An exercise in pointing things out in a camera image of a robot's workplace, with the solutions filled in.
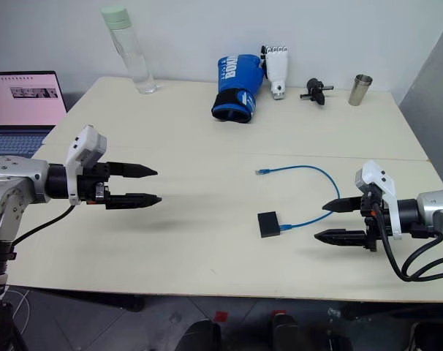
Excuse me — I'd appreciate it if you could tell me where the white robotic hand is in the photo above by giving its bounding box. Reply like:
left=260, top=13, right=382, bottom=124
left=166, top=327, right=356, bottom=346
left=260, top=44, right=290, bottom=102

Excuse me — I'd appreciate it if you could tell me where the grey panel board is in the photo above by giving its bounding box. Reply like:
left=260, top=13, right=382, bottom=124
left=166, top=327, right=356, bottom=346
left=396, top=13, right=443, bottom=188

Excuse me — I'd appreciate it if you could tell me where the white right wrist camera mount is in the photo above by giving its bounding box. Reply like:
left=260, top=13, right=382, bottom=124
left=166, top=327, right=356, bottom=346
left=354, top=159, right=404, bottom=241

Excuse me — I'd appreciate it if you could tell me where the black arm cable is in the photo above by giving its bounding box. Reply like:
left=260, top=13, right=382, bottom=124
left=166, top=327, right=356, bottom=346
left=374, top=203, right=443, bottom=282
left=12, top=204, right=77, bottom=246

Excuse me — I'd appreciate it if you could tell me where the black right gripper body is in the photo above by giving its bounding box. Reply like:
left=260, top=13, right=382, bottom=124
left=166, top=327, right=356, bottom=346
left=360, top=185, right=391, bottom=253

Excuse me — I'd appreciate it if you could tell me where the stainless steel cup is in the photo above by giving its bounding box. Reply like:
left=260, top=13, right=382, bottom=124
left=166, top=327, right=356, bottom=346
left=347, top=74, right=374, bottom=107

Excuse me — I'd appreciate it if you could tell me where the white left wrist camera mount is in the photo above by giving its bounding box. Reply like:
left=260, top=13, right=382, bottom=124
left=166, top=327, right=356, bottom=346
left=64, top=124, right=109, bottom=206

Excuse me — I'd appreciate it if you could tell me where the black adapter box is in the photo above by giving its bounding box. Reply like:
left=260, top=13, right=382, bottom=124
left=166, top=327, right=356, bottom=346
left=257, top=211, right=282, bottom=240

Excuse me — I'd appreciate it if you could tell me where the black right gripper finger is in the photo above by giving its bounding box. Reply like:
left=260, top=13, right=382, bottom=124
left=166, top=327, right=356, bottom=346
left=313, top=228, right=369, bottom=248
left=321, top=195, right=363, bottom=214

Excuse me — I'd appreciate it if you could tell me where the open laptop computer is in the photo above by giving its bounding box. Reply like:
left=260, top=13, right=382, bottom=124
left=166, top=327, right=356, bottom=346
left=0, top=70, right=69, bottom=160

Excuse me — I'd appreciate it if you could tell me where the dark rounded shape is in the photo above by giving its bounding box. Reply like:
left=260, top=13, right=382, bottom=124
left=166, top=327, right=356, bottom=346
left=269, top=311, right=300, bottom=351
left=175, top=319, right=223, bottom=351

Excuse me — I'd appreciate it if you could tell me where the black tripod stand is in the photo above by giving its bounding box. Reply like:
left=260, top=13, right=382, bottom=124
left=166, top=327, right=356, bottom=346
left=0, top=283, right=29, bottom=351

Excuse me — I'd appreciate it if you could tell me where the clear bottle with green cap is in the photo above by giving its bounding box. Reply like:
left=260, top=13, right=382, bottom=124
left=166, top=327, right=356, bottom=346
left=100, top=6, right=159, bottom=96

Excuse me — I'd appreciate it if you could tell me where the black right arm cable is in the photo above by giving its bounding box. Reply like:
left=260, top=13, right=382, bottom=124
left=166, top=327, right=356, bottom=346
left=374, top=203, right=443, bottom=282

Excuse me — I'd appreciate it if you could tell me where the small black mechanical part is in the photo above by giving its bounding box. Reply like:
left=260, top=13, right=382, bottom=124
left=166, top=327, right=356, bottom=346
left=299, top=77, right=336, bottom=107

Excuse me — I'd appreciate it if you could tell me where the blue Ethernet cable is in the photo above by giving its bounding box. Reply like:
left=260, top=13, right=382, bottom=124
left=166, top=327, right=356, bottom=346
left=255, top=165, right=341, bottom=232

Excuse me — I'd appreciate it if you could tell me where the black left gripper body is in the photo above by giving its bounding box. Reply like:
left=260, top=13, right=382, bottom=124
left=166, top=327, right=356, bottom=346
left=77, top=162, right=113, bottom=211

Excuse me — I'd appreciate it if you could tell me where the blue boxing glove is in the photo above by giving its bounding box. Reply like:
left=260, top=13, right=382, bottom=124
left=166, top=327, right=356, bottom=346
left=211, top=53, right=267, bottom=125

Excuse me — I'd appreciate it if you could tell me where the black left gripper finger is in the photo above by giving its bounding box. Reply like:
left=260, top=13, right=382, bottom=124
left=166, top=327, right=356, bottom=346
left=105, top=193, right=164, bottom=211
left=109, top=162, right=159, bottom=179

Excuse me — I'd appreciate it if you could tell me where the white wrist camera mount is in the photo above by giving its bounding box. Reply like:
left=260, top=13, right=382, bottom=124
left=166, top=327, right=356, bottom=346
left=354, top=159, right=404, bottom=241
left=64, top=124, right=109, bottom=206

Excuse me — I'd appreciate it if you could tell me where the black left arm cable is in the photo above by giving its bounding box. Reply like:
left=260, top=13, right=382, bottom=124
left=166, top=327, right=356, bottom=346
left=12, top=204, right=77, bottom=246

